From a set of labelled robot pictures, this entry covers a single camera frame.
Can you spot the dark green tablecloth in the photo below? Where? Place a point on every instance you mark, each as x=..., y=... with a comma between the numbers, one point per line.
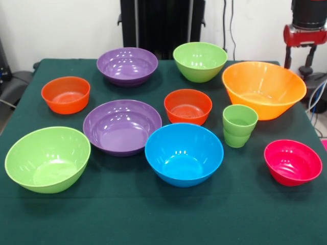
x=163, y=217

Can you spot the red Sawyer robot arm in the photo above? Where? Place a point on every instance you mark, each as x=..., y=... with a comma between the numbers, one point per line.
x=309, y=12

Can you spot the purple plastic bowl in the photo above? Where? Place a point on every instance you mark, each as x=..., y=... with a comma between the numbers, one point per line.
x=127, y=74
x=120, y=132

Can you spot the orange-red plastic bowl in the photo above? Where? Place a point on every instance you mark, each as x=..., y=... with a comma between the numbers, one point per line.
x=66, y=104
x=187, y=112

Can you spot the black pedestal foot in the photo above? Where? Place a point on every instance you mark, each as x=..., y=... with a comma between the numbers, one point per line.
x=18, y=84
x=318, y=85

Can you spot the blue plastic bowl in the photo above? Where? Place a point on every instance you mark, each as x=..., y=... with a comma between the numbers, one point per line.
x=184, y=163

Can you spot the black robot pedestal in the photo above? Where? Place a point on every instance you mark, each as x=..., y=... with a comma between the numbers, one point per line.
x=158, y=25

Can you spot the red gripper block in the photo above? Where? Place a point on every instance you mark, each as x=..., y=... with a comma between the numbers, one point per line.
x=304, y=38

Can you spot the large orange plastic bowl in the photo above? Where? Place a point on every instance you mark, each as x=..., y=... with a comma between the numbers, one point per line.
x=265, y=84

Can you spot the green plastic cup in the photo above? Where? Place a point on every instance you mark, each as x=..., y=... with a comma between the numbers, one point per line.
x=236, y=141
x=240, y=126

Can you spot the green plastic bowl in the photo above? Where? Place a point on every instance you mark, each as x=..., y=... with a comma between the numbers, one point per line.
x=199, y=74
x=48, y=163

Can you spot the pink plastic bowl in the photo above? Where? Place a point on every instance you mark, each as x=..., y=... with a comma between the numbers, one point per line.
x=291, y=166

